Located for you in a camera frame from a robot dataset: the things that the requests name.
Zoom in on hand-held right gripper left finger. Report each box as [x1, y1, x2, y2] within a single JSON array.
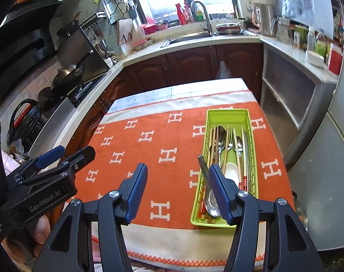
[[33, 163, 149, 272]]

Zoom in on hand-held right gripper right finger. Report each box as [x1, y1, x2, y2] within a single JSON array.
[[208, 163, 326, 272]]

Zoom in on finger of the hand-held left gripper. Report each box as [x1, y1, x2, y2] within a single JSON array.
[[63, 146, 96, 174], [17, 146, 67, 176]]

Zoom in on steel soup spoon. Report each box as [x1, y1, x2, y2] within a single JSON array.
[[198, 155, 223, 218]]

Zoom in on red patterned wooden chopstick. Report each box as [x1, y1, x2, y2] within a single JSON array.
[[234, 127, 248, 192], [231, 127, 244, 192]]

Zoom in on white ceramic spoon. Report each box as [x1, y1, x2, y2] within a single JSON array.
[[221, 161, 240, 183]]

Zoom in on steel fork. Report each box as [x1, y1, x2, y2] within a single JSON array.
[[223, 127, 235, 173]]

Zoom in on steel teaspoon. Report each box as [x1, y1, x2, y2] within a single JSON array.
[[235, 135, 245, 187]]

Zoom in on green utensil tray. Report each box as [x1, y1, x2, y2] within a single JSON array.
[[190, 108, 260, 228]]

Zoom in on person's left hand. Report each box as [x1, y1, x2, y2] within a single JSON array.
[[1, 214, 53, 259]]

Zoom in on flat steel stove shield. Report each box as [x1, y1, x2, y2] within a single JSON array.
[[27, 96, 77, 159]]

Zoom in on orange printed blanket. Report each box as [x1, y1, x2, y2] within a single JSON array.
[[73, 89, 297, 267]]

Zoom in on black frying pan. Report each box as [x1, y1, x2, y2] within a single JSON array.
[[37, 86, 67, 112]]

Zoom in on gas stove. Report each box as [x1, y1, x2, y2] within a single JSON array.
[[67, 74, 107, 108]]

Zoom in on black wok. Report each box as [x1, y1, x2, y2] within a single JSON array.
[[51, 51, 94, 91]]

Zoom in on stainless steel splash guard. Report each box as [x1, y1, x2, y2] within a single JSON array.
[[54, 14, 111, 83]]

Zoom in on light blue gridded table cover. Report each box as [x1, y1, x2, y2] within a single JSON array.
[[108, 78, 247, 114]]

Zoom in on steel cabinet frosted doors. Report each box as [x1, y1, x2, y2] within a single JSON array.
[[260, 43, 340, 166]]

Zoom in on hanging plastic bag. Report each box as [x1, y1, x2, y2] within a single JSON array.
[[216, 59, 232, 80]]

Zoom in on black range hood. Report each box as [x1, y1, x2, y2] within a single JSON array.
[[0, 0, 86, 102]]

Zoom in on white kitchen countertop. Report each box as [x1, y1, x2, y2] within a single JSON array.
[[27, 31, 341, 162]]

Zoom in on pink food container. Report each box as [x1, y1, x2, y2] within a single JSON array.
[[132, 39, 155, 52]]

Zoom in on dark wooden base cabinets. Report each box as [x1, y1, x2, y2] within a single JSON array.
[[51, 44, 264, 233]]

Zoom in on white cutting board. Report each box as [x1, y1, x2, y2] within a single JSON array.
[[116, 18, 141, 46]]

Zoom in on red basin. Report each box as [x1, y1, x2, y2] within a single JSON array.
[[142, 20, 169, 34]]

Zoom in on steel sink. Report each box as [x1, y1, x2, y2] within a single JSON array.
[[161, 32, 215, 48]]

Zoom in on pile of dishes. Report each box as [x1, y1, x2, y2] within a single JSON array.
[[216, 20, 244, 36]]

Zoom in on white bowl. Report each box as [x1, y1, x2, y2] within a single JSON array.
[[306, 50, 326, 68]]

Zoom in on steel faucet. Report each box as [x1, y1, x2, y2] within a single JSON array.
[[190, 1, 213, 33]]

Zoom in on glass teapot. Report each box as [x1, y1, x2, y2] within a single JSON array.
[[275, 17, 293, 44]]

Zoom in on red bottle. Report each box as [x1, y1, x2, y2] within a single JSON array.
[[175, 3, 187, 25]]

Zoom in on red canister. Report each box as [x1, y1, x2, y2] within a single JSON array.
[[327, 43, 344, 75]]

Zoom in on green box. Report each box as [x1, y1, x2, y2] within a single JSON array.
[[295, 24, 310, 49]]

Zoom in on white plastic bottle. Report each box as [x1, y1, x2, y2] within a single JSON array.
[[307, 26, 316, 52]]

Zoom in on electric kettle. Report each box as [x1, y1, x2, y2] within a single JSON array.
[[253, 3, 277, 38]]

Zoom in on green label oil bottle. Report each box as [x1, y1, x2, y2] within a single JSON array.
[[316, 31, 328, 57]]

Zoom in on black handled basket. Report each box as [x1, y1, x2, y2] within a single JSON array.
[[6, 99, 45, 148]]

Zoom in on wire wall rack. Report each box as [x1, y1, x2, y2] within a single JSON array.
[[102, 0, 127, 25]]

